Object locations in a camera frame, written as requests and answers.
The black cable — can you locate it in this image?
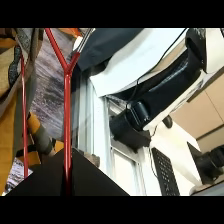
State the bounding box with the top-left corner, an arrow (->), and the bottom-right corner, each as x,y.
125,27 -> 188,112

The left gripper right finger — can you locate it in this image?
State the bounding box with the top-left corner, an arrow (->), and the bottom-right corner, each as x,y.
70,147 -> 130,197

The red clothes hanger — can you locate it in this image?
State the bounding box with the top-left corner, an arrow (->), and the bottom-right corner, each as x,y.
19,27 -> 96,197

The silver frame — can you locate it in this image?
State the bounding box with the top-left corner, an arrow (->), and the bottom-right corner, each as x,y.
71,66 -> 148,197

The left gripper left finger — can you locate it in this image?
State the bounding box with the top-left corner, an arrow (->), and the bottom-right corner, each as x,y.
6,148 -> 66,197

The yellow patterned garment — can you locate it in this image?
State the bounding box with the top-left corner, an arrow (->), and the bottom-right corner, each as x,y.
0,27 -> 65,197

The dark blue garment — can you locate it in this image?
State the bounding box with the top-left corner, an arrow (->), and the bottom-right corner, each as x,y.
75,27 -> 145,72

